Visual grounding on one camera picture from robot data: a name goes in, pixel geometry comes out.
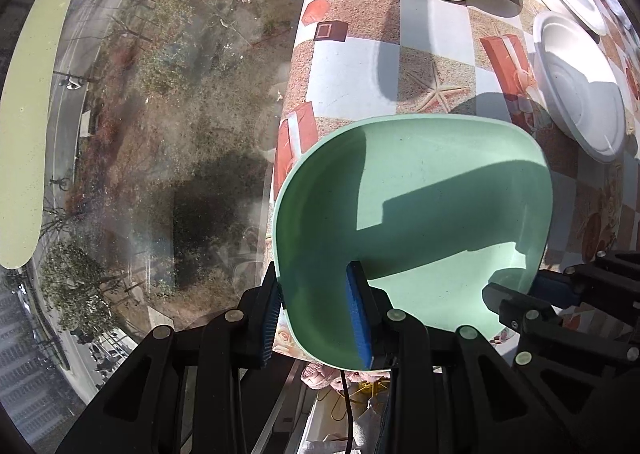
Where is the green plastic plate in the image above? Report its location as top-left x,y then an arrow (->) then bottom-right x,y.
272,114 -> 553,370

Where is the patterned checkered tablecloth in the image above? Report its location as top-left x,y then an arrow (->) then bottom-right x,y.
270,0 -> 639,270

